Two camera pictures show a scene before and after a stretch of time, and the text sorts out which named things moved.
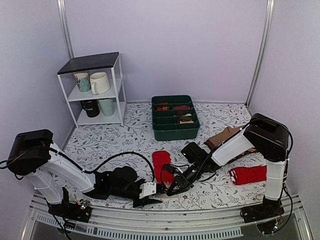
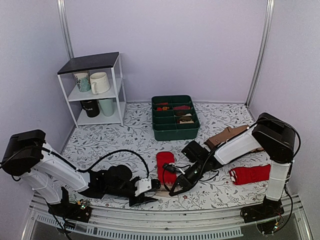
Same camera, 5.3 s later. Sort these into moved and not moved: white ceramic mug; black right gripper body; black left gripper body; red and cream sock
Moved: red and cream sock
Not moved: black left gripper body; black right gripper body; white ceramic mug
